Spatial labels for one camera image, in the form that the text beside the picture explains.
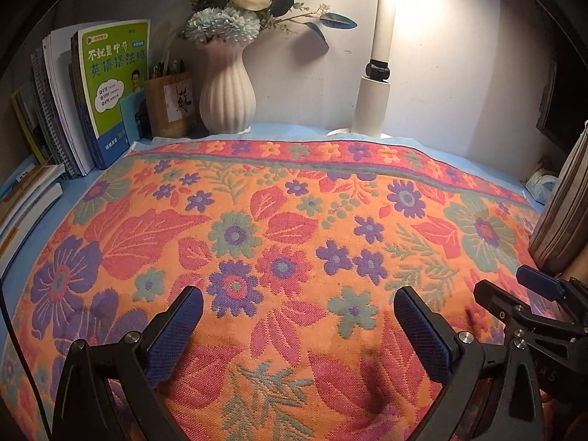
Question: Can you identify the stack of flat books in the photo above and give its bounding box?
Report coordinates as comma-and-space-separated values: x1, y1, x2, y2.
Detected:
0, 181, 62, 281

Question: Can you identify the wooden pen holder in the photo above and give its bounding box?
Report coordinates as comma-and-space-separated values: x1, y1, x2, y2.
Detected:
144, 72, 196, 139

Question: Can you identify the white desk lamp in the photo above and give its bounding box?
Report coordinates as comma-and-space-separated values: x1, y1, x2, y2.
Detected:
326, 0, 398, 141

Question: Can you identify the floral woven cloth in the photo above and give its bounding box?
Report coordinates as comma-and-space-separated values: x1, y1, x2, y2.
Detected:
0, 140, 588, 441

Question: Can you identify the black flat screen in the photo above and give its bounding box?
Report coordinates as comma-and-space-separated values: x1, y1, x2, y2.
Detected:
537, 60, 588, 148

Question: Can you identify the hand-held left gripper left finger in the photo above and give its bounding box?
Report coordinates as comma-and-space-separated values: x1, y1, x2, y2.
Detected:
53, 286, 204, 441

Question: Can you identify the spiral bound notebook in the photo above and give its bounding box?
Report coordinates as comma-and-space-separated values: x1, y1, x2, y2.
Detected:
30, 50, 76, 180

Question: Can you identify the bunch of pens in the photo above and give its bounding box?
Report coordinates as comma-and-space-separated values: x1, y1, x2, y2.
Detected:
151, 57, 187, 79

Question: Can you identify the yellow edged book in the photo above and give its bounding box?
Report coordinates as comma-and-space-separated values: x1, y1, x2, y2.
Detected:
11, 89, 47, 166

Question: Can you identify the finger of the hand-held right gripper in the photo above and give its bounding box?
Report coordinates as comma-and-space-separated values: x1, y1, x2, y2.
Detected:
473, 279, 588, 346
515, 264, 588, 304

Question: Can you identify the white ribbed vase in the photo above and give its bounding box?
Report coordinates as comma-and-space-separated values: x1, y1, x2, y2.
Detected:
198, 39, 257, 135

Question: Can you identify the small blue card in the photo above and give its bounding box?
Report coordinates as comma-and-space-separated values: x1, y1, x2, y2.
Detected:
119, 89, 152, 141

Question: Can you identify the thin flat book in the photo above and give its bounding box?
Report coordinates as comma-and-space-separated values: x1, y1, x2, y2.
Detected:
0, 163, 65, 221

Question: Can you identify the black cable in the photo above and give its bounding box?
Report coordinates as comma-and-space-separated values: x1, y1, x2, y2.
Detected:
0, 276, 53, 441

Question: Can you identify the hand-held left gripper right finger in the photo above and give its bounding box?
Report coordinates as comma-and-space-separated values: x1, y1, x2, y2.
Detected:
394, 286, 545, 441

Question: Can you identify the artificial flower bouquet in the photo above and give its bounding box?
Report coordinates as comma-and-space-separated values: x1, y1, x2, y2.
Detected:
177, 0, 358, 53

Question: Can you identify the white paper binder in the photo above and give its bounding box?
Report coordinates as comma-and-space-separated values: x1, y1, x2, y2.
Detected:
42, 28, 95, 178

